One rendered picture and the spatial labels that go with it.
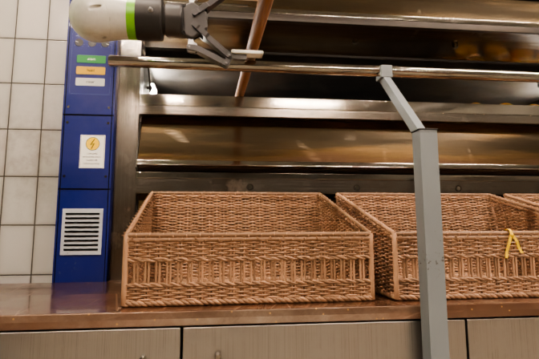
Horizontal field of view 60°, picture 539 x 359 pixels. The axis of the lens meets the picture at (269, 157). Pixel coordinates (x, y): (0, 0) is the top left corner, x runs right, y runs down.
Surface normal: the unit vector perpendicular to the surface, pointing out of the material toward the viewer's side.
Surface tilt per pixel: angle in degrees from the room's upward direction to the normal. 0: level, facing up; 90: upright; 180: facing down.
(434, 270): 90
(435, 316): 90
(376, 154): 70
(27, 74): 90
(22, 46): 90
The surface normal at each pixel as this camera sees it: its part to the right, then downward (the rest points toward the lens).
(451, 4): 0.11, -0.47
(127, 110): 0.12, -0.14
